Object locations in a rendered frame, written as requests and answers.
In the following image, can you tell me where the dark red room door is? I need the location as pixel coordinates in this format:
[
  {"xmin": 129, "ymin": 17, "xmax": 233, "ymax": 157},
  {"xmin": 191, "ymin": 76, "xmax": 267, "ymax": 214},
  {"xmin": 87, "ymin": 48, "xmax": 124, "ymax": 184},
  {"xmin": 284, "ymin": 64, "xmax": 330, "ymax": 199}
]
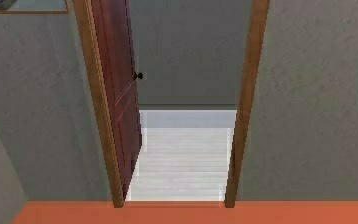
[{"xmin": 90, "ymin": 0, "xmax": 143, "ymax": 201}]

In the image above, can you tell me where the brown wooden door frame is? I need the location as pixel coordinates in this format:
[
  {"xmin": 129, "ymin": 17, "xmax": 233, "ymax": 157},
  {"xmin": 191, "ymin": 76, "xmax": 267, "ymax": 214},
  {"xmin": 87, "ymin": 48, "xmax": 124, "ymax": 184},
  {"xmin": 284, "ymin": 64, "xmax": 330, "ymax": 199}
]
[{"xmin": 71, "ymin": 0, "xmax": 271, "ymax": 209}]

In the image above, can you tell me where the brown framed wall picture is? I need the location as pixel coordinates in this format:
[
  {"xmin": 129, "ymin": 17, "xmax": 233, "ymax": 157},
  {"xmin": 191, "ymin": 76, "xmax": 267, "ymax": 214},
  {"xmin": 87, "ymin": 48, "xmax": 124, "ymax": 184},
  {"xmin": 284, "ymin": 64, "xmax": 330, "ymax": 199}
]
[{"xmin": 0, "ymin": 0, "xmax": 70, "ymax": 15}]

